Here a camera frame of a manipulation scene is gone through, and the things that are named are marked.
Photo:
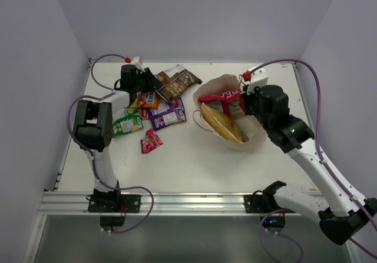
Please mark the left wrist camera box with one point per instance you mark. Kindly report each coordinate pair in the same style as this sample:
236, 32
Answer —
137, 61

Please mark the brown snack bag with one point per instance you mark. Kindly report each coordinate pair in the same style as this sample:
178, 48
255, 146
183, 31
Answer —
177, 80

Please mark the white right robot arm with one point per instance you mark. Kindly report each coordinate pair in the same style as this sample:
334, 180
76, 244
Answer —
344, 210

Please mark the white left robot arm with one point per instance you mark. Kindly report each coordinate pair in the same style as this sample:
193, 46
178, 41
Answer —
92, 129

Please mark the small red white packet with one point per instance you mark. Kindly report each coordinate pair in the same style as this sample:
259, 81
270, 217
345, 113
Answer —
145, 113

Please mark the tan kraft chips bag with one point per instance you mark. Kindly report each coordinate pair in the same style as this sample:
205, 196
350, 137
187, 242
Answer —
223, 125

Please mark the large red snack bag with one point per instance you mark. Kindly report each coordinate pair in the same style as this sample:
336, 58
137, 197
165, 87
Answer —
229, 102

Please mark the beige paper bag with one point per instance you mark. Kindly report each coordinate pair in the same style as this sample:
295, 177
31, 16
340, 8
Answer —
248, 124

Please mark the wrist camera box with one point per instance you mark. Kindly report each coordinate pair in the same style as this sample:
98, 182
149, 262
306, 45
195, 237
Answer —
255, 77
137, 61

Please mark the orange Fox's candy bag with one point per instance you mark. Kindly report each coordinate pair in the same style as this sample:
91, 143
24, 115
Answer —
147, 100

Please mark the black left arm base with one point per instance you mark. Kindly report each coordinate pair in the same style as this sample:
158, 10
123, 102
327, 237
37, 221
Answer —
113, 207

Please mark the small red mints packet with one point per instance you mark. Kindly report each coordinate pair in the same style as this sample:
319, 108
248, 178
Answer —
150, 142

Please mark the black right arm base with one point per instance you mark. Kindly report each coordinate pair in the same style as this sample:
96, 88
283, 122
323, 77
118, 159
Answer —
263, 202

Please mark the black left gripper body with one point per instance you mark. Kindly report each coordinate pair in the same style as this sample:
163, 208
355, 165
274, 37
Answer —
148, 78

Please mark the green candy bag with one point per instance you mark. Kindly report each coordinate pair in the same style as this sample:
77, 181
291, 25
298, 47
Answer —
127, 121

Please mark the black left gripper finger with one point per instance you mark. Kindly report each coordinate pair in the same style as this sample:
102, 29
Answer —
158, 89
151, 80

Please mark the purple Fox's berries bag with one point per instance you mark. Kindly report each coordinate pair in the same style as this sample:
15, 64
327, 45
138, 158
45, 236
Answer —
167, 113

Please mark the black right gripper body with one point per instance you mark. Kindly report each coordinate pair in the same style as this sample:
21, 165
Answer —
261, 117

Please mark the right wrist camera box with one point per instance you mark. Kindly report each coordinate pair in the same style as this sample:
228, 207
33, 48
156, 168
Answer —
255, 77

